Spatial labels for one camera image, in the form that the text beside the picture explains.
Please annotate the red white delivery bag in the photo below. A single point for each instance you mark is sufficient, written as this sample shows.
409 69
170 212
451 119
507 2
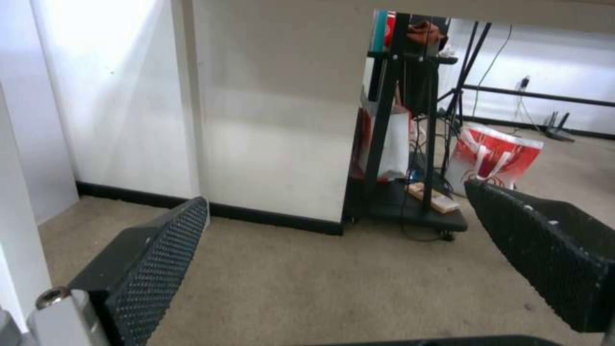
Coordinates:
495 158

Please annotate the black tripod stand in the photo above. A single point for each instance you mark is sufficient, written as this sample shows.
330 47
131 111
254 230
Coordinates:
463 72

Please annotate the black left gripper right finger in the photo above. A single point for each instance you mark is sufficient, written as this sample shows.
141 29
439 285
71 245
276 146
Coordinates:
543 248

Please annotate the black metal rolling cart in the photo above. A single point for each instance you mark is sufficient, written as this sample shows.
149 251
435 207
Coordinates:
408 151

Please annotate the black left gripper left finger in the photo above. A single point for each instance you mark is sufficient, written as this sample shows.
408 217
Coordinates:
144 266

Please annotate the black wall plug adapter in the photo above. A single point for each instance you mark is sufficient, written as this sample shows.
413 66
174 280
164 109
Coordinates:
523 83

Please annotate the teal red box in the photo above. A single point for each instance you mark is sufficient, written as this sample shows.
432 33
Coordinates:
384 30

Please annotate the brown cloth bundle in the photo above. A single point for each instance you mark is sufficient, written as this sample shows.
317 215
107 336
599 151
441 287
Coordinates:
425 32

